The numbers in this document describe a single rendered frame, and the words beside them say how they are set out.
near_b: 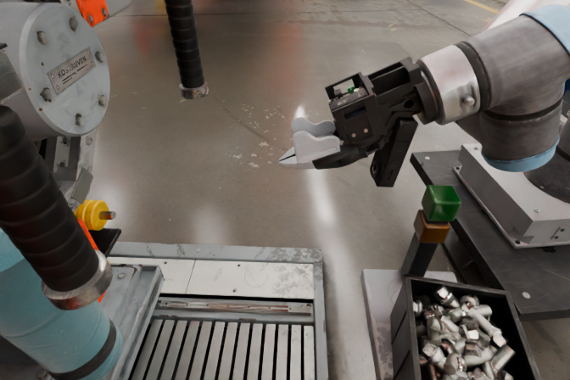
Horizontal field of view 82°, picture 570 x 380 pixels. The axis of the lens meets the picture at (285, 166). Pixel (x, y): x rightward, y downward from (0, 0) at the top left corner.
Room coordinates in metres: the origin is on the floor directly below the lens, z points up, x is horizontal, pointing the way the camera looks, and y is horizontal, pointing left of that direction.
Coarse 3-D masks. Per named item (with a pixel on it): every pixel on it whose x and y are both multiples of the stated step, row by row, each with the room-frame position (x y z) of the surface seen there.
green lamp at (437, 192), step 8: (424, 192) 0.36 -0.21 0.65; (432, 192) 0.35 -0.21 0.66; (440, 192) 0.35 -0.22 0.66; (448, 192) 0.35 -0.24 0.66; (424, 200) 0.35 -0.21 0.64; (432, 200) 0.34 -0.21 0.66; (440, 200) 0.33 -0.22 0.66; (448, 200) 0.33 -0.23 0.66; (456, 200) 0.33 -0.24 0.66; (424, 208) 0.35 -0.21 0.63; (432, 208) 0.33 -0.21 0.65; (440, 208) 0.33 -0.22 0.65; (448, 208) 0.33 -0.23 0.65; (456, 208) 0.33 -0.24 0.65; (432, 216) 0.33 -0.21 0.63; (440, 216) 0.33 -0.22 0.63; (448, 216) 0.33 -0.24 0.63
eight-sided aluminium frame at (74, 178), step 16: (32, 0) 0.56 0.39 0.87; (48, 0) 0.59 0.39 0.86; (64, 0) 0.56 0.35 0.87; (96, 128) 0.52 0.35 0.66; (48, 144) 0.46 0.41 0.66; (64, 144) 0.48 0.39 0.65; (80, 144) 0.46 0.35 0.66; (48, 160) 0.44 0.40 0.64; (64, 160) 0.46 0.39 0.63; (80, 160) 0.45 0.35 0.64; (64, 176) 0.42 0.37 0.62; (80, 176) 0.43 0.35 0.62; (64, 192) 0.39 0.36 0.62; (80, 192) 0.41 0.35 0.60
